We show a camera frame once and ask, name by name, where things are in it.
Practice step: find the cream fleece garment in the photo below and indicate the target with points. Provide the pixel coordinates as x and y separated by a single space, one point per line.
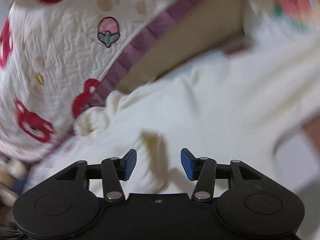
225 108

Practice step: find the grey plush bunny toy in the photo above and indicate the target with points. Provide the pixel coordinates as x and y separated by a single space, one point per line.
13 177

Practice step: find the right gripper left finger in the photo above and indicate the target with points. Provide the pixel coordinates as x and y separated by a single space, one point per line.
70 200

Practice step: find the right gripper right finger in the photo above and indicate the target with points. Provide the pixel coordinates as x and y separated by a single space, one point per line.
244 198

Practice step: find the bear print quilt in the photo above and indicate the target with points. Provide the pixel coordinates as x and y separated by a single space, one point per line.
60 57

